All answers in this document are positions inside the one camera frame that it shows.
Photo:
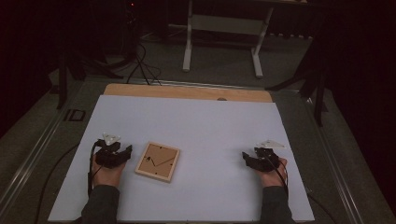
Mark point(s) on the person's right hand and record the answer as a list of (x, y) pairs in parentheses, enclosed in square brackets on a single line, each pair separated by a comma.
[(274, 179)]

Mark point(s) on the wooden picture frame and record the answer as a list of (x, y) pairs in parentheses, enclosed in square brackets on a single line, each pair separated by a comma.
[(157, 161)]

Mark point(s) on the white table mat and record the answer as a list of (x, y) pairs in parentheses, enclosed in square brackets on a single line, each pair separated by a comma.
[(202, 124)]

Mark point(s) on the black metal stand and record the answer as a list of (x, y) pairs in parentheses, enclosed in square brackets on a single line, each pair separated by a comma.
[(319, 93), (62, 81)]

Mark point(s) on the black rectangular floor bracket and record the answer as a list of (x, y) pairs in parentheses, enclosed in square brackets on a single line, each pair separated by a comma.
[(74, 115)]

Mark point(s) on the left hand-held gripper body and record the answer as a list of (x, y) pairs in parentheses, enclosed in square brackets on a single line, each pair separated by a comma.
[(107, 155)]

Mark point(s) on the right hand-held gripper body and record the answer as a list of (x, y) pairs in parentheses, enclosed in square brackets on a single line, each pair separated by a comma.
[(267, 160)]

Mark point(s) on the metal floor rail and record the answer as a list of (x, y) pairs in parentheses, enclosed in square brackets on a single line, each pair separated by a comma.
[(218, 84), (28, 161), (339, 174)]

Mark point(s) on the dark equipment with red light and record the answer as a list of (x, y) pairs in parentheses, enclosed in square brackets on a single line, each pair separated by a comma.
[(130, 28)]

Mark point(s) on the wooden table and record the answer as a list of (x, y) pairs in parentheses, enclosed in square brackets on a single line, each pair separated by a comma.
[(174, 91)]

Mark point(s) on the person's left hand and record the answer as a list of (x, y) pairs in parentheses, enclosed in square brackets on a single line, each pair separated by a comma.
[(106, 177)]

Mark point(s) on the white metal desk frame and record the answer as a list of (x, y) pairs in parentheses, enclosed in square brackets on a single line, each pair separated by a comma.
[(224, 25)]

